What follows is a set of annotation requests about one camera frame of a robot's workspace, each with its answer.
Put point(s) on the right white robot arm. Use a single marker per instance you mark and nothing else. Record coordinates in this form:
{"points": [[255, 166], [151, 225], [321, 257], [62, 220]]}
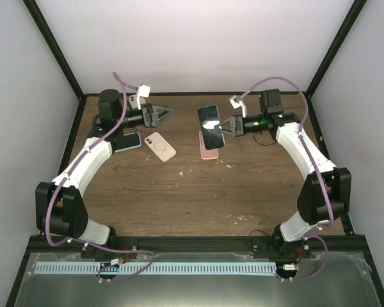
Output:
{"points": [[325, 195]]}

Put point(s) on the black frame post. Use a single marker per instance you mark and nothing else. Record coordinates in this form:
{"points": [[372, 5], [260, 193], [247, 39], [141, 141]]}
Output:
{"points": [[47, 34], [339, 38]]}

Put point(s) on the beige phone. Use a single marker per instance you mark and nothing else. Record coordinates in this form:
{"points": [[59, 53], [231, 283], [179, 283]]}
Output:
{"points": [[132, 99], [160, 147]]}

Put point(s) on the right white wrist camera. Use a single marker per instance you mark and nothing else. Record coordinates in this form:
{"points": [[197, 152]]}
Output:
{"points": [[237, 102]]}

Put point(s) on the black frame post left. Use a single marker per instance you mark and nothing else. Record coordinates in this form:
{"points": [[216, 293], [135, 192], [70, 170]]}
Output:
{"points": [[47, 34]]}

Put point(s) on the black frame post right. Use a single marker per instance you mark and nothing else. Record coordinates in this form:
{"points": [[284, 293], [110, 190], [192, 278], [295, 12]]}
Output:
{"points": [[339, 38]]}

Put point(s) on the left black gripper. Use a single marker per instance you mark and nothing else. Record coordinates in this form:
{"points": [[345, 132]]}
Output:
{"points": [[150, 116]]}

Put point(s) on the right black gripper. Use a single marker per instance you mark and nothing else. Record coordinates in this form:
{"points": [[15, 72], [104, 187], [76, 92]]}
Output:
{"points": [[237, 126]]}

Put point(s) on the light blue slotted strip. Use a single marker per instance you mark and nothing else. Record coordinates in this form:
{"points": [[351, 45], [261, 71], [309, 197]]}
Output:
{"points": [[160, 268]]}

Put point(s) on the pink phone case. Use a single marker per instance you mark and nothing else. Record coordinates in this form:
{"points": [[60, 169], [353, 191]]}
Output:
{"points": [[205, 153]]}

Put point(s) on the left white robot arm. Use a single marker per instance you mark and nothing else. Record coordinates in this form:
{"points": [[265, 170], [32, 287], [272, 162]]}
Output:
{"points": [[60, 211]]}

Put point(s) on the black front rail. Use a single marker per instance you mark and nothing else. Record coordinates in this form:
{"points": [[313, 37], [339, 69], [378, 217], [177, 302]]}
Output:
{"points": [[258, 246]]}

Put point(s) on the blue cased phone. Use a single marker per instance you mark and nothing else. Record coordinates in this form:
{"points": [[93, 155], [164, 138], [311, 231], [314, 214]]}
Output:
{"points": [[128, 142]]}

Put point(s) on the black screen phone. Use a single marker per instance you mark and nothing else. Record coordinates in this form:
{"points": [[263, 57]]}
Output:
{"points": [[209, 117]]}

